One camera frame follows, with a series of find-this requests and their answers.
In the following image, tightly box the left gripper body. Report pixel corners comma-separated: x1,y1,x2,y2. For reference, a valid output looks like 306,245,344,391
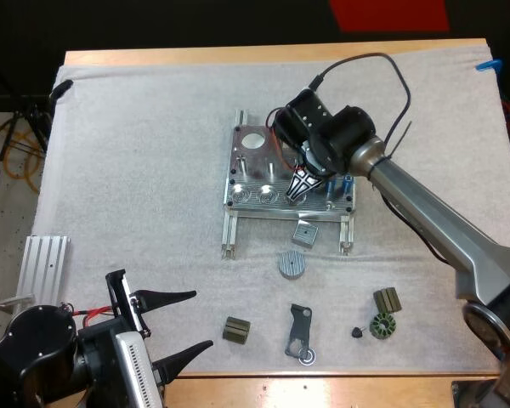
76,269,152,408

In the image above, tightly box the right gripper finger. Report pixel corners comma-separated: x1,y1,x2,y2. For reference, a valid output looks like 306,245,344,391
285,168,326,205

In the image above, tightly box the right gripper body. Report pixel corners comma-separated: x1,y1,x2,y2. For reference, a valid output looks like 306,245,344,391
274,88,337,179

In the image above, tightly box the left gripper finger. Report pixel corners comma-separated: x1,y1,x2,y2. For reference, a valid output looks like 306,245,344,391
129,290,198,314
152,339,214,386

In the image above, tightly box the grey ribbed square block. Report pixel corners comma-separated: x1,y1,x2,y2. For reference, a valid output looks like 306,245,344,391
291,222,319,248

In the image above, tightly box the dark ribbed drum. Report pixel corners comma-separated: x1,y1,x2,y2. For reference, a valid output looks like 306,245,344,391
222,315,252,343
372,287,403,314

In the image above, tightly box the grey ribbed disc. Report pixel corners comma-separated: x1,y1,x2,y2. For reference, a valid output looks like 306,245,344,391
275,249,308,281

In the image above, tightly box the grey clamp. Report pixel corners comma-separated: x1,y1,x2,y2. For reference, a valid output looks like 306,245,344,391
0,296,36,315

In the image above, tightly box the blue clip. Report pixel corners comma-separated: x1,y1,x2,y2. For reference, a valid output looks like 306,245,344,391
475,58,503,73

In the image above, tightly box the dark clip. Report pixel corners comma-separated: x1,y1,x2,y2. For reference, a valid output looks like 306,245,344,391
50,79,74,101

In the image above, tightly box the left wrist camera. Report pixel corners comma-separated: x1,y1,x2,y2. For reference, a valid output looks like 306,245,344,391
114,331,165,408

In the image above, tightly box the red cable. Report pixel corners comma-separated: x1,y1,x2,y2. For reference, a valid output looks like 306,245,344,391
70,304,116,319

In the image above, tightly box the metal plate on aluminium frame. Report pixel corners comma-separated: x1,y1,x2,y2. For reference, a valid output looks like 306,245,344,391
220,109,357,261

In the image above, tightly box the black cable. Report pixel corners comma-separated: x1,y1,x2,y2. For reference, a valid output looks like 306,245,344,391
380,193,456,267
308,52,412,150

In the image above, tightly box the ribbed aluminium rail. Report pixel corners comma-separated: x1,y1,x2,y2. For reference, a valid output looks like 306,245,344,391
15,235,72,305

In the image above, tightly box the flat black bracket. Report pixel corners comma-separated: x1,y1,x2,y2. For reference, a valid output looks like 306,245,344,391
284,303,314,358

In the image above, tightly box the dark green ribbed ring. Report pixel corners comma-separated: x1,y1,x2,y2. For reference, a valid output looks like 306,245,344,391
368,312,393,340

